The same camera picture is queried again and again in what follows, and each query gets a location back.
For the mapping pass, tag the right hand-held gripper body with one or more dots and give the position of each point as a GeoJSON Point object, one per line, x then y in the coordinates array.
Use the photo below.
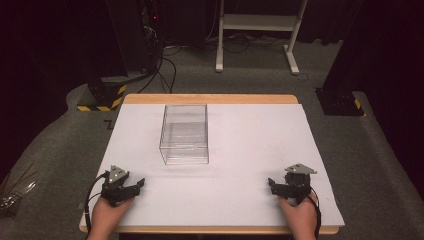
{"type": "Point", "coordinates": [296, 186]}

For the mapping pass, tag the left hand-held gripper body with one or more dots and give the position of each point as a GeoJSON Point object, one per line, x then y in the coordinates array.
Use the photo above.
{"type": "Point", "coordinates": [115, 191]}

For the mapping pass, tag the clear plastic box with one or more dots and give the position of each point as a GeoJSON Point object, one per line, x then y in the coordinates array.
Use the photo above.
{"type": "Point", "coordinates": [184, 133]}

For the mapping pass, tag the person's left hand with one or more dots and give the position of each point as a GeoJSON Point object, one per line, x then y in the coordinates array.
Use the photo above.
{"type": "Point", "coordinates": [106, 216]}

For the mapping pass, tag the person's right hand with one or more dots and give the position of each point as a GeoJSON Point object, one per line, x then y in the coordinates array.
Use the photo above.
{"type": "Point", "coordinates": [300, 218]}

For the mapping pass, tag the white table mat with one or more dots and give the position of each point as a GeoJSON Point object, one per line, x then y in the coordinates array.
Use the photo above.
{"type": "Point", "coordinates": [253, 160]}

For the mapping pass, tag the black yellow-striped stand base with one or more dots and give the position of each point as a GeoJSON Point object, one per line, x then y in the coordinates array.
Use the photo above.
{"type": "Point", "coordinates": [106, 95]}

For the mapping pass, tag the metal rods bundle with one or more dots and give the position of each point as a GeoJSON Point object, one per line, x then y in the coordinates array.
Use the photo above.
{"type": "Point", "coordinates": [15, 196]}

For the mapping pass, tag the wooden table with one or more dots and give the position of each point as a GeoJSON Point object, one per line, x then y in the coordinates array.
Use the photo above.
{"type": "Point", "coordinates": [210, 98]}

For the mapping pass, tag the dark equipment rack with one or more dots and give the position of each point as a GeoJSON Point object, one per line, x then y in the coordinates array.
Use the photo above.
{"type": "Point", "coordinates": [153, 23]}

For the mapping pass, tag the white metal stand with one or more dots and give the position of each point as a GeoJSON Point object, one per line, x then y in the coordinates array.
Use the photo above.
{"type": "Point", "coordinates": [256, 22]}

